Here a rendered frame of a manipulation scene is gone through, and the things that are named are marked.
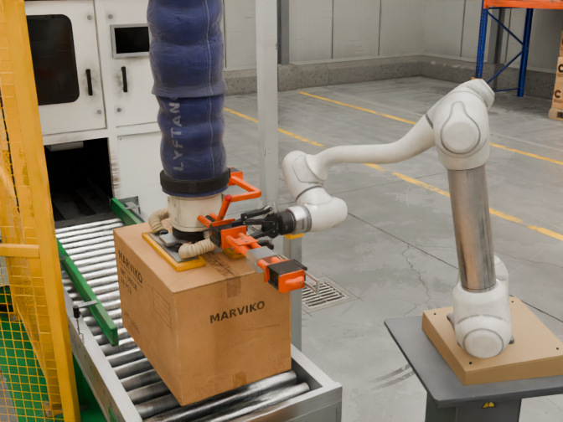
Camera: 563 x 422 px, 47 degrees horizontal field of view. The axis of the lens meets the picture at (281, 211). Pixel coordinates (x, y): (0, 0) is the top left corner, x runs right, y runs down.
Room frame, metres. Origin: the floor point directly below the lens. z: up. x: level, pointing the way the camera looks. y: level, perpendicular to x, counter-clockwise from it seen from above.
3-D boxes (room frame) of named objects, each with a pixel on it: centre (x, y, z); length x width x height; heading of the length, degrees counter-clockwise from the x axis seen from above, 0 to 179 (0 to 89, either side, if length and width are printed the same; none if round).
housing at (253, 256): (1.65, 0.06, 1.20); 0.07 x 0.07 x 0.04; 29
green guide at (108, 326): (2.93, 1.09, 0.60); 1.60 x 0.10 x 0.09; 30
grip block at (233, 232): (1.84, 0.16, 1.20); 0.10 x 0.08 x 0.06; 119
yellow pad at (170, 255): (2.01, 0.37, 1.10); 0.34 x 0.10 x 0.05; 29
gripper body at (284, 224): (1.90, 0.02, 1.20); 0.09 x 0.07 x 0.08; 120
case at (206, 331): (2.06, 0.30, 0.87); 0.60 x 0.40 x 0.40; 30
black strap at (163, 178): (2.06, 0.28, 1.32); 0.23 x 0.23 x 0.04
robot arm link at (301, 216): (1.94, -0.05, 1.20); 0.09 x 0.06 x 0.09; 30
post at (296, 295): (2.49, -0.04, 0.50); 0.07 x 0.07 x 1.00; 30
